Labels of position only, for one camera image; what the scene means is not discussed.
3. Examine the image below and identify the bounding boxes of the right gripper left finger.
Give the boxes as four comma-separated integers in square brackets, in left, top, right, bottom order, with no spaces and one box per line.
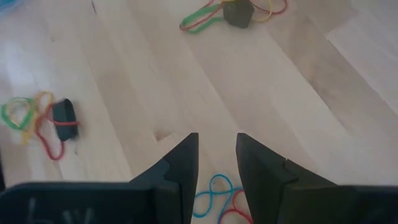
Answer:
[129,133,200,224]

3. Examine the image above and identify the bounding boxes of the yellow rubber band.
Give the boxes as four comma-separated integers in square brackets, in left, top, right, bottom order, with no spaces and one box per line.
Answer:
[248,0,274,24]
[6,91,55,131]
[21,117,35,146]

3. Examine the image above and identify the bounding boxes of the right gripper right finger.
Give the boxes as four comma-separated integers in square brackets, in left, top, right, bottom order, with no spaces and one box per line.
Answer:
[235,133,339,224]

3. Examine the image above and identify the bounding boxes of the black block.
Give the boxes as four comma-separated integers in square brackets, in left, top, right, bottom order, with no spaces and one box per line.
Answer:
[222,0,255,29]

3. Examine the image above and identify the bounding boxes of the wide black rubber band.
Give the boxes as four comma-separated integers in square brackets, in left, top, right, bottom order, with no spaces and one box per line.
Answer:
[51,98,80,142]

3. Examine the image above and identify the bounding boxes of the far right rubber bands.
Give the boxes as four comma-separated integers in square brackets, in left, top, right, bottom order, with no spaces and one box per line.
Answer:
[192,173,245,218]

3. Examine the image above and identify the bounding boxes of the green rubber band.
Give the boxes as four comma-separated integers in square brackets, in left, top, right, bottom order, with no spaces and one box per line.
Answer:
[179,2,226,34]
[1,96,35,131]

